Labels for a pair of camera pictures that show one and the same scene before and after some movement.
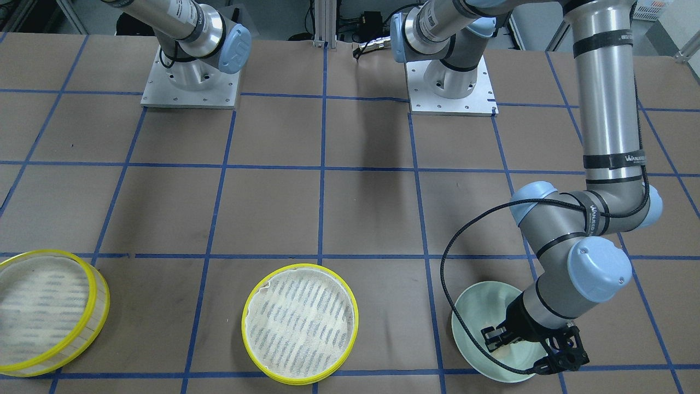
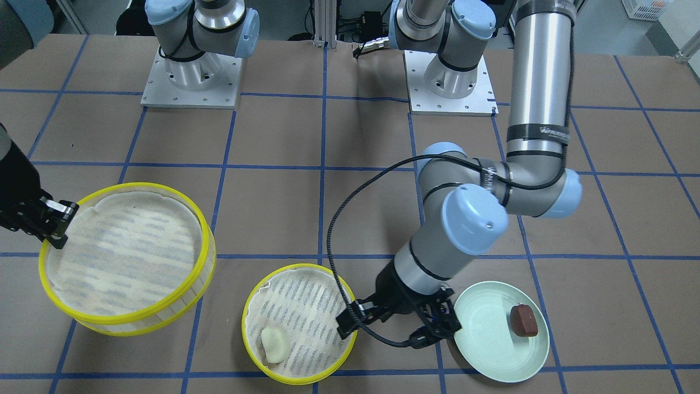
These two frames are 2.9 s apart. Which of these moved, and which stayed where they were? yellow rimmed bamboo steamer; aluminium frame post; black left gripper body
Moved: black left gripper body
Stayed: yellow rimmed bamboo steamer; aluminium frame post
